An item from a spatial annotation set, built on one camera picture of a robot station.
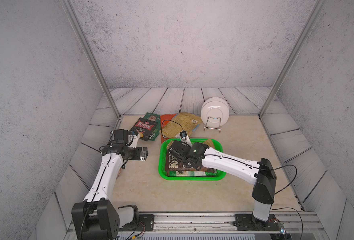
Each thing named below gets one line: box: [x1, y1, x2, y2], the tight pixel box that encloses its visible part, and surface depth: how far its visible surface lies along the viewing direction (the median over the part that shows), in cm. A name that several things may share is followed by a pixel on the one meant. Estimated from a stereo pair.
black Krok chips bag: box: [129, 117, 158, 142], surface depth 112 cm
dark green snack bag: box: [143, 112, 161, 141], surface depth 117 cm
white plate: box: [200, 96, 230, 127], surface depth 106 cm
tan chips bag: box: [159, 112, 203, 139], surface depth 115 cm
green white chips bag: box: [166, 170, 218, 177], surface depth 86 cm
